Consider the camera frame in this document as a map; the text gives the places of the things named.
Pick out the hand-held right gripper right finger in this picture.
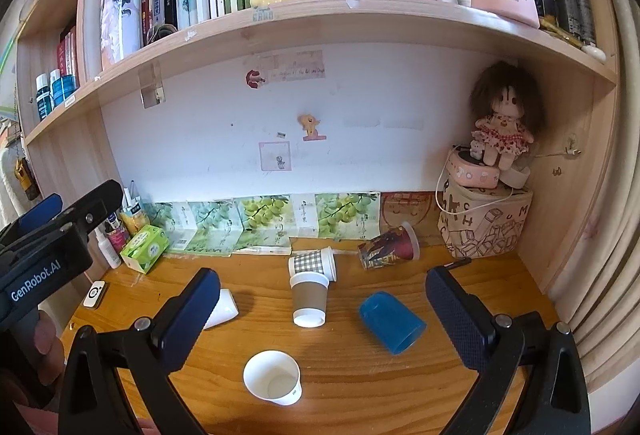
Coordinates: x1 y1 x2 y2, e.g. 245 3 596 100
424 266 592 435

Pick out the dark blue bottle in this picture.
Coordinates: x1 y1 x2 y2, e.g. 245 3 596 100
35 74 54 122

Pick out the checkered paper cup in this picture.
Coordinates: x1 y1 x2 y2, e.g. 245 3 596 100
288 246 338 283

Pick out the teal cosmetic jar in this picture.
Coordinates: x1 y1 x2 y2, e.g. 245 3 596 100
52 76 76 106

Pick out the green tissue box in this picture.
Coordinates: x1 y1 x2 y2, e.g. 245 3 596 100
120 225 170 274

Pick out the row of black tubes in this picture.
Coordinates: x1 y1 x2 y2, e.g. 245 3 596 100
542 0 597 46

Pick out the small white holder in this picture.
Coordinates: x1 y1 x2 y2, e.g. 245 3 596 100
500 165 531 190

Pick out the row of red books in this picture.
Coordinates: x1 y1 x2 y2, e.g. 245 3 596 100
56 26 80 90

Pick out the grape printed folding card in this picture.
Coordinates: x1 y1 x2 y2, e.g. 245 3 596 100
149 191 382 257

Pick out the beige curtain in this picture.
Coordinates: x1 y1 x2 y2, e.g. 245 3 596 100
547 0 640 393

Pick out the brown sleeved paper cup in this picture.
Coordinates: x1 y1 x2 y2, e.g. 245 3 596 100
290 271 331 328

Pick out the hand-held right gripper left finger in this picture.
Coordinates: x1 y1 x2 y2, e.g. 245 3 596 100
58 267 222 435

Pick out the small white bottle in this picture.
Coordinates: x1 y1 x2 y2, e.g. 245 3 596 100
97 230 123 270

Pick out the white printed tumbler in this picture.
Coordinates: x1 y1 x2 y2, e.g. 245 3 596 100
101 0 144 70

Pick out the white cable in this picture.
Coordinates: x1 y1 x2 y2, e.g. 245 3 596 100
434 144 523 216

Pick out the pink round box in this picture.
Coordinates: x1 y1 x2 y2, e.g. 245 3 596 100
446 147 501 188

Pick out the wooden bookshelf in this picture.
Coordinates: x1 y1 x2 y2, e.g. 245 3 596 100
14 0 621 316

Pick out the brown haired plush doll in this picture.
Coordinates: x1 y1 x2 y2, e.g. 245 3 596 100
468 60 546 172

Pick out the white paper cup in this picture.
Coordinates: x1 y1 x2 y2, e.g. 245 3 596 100
243 350 303 407

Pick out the pink square sticker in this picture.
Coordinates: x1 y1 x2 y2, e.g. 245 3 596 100
258 141 292 172

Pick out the person's left hand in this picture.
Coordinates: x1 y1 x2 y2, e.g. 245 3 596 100
33 310 67 389

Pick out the small white device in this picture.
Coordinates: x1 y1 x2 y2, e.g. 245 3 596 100
82 281 107 310

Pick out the printed fabric storage bag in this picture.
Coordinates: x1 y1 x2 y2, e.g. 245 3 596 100
437 179 534 259

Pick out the orange face card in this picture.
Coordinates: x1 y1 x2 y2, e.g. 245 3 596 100
380 192 434 237

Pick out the plain white cup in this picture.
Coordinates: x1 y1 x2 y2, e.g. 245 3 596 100
202 288 240 331

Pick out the blue plastic cup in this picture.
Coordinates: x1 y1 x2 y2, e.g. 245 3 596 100
358 291 427 356

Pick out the yellow duck sticker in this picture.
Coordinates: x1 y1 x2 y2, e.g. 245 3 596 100
298 114 329 142

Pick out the brown hanging keychain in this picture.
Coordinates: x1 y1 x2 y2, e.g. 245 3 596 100
14 158 39 201

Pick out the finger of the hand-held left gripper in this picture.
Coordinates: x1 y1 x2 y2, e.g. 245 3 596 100
57 179 124 238
0 193 77 263

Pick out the red printed lidded cup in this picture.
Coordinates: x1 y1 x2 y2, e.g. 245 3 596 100
357 221 421 271

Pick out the clear acrylic hook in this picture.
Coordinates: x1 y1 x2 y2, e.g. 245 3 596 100
137 60 166 109

